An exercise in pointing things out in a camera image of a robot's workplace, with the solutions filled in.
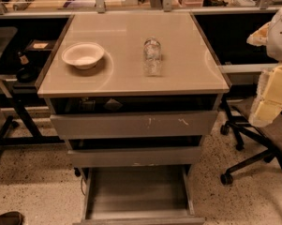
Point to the grey drawer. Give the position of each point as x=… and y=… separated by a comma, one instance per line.
x=143, y=117
x=153, y=195
x=128, y=152

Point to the yellow foam padded gripper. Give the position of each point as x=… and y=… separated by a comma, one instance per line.
x=280, y=40

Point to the grey middle drawer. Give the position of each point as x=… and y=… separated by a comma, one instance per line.
x=128, y=152

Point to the clear plastic water bottle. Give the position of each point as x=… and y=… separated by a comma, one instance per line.
x=152, y=57

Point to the black office chair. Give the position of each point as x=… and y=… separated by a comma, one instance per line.
x=270, y=136

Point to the dark shoe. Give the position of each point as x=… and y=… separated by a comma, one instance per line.
x=11, y=218

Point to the grey bottom drawer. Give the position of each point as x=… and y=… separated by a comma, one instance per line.
x=153, y=195

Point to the grey top drawer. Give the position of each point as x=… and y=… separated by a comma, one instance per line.
x=143, y=117

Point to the black desk frame left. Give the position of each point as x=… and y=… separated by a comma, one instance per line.
x=18, y=107

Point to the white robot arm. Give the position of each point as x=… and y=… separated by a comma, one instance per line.
x=267, y=104

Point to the white paper bowl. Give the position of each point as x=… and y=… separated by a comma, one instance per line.
x=83, y=55

